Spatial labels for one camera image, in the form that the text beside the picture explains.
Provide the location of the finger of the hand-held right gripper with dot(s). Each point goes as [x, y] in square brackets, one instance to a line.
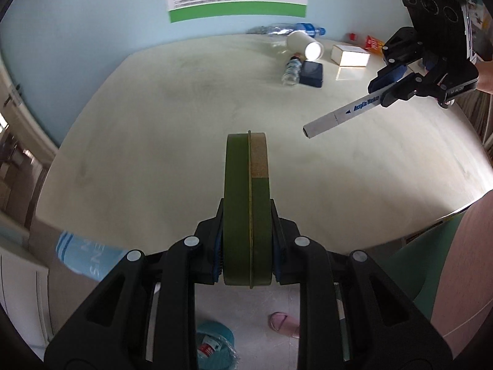
[385, 79]
[404, 88]

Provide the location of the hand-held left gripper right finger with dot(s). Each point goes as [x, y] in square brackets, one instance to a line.
[278, 266]

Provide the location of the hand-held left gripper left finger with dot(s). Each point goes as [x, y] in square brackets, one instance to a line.
[218, 256]

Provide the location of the green round tin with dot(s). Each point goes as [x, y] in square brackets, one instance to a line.
[237, 208]

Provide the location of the white acrylic marker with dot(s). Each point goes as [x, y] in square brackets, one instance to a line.
[339, 117]

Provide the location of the dark blue box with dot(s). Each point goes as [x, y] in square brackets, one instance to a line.
[312, 73]

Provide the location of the teal trash bin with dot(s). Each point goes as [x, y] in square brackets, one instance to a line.
[219, 331]

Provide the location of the small clear plastic bottle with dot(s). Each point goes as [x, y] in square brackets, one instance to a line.
[291, 73]

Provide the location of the blue label clear plastic bottle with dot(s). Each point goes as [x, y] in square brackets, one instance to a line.
[304, 27]

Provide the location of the person's right forearm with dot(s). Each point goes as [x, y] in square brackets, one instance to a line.
[486, 79]

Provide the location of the red orange packet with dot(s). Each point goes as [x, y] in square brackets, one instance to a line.
[373, 43]

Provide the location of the white cardboard box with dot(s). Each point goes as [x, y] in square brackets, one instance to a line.
[350, 57]

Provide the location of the pink slipper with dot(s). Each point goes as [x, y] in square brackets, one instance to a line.
[283, 322]

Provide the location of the row of books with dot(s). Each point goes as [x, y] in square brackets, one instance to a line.
[481, 123]

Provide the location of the white paper cup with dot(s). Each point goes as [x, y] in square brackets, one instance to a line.
[300, 42]

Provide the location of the red label plastic bottle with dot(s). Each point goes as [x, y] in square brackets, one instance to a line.
[208, 349]

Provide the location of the light blue towel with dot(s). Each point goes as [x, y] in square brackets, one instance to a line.
[84, 254]

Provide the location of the person's right leg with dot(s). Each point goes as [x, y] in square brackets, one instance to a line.
[416, 266]

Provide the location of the white cabinet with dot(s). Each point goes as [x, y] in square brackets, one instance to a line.
[23, 296]

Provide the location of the colourful wall sticker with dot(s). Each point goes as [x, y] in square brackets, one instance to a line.
[477, 15]

